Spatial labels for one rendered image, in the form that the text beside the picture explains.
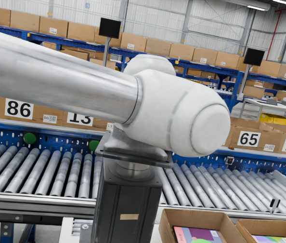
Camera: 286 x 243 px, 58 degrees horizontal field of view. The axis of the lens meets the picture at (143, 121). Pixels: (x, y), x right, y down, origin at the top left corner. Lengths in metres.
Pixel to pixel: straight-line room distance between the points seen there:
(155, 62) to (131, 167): 0.31
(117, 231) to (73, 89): 0.53
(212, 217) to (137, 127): 0.79
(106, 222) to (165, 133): 0.41
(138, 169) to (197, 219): 0.49
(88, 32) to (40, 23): 1.01
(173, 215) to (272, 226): 0.45
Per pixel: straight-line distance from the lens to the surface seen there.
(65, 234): 1.08
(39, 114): 1.74
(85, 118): 1.70
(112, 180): 0.77
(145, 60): 0.70
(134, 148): 0.73
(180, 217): 1.16
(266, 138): 2.11
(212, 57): 6.68
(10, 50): 0.45
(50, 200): 1.26
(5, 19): 6.50
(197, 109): 0.49
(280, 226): 1.36
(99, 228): 0.85
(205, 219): 1.21
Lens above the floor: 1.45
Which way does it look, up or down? 15 degrees down
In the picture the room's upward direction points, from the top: 11 degrees clockwise
